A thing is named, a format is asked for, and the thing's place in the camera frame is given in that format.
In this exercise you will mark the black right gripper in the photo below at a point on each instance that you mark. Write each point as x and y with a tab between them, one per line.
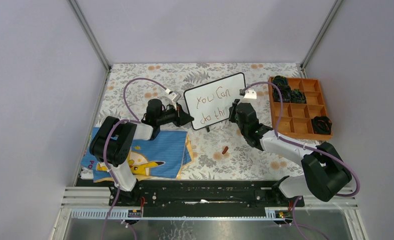
232	110

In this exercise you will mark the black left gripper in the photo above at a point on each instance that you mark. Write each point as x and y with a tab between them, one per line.
183	117

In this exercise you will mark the small whiteboard black frame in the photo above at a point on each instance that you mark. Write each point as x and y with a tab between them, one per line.
209	103

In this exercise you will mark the dark red marker cap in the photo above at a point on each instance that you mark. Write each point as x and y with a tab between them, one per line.
225	150

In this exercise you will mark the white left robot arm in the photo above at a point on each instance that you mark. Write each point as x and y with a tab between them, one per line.
112	142

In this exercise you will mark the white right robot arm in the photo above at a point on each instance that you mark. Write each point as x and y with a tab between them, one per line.
323	172

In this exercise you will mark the floral patterned table mat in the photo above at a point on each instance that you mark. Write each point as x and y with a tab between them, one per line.
130	86

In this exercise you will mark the blue Pikachu cloth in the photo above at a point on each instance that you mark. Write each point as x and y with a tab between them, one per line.
163	157

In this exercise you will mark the orange compartment tray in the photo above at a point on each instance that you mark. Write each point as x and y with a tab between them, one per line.
296	119

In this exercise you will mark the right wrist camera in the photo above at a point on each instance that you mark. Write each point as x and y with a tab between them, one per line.
248	95

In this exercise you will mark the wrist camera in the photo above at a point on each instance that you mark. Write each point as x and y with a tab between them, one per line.
248	95
173	96

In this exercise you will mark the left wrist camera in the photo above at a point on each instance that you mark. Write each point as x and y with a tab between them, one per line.
173	96

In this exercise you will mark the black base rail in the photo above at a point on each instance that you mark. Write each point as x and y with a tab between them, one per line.
202	198

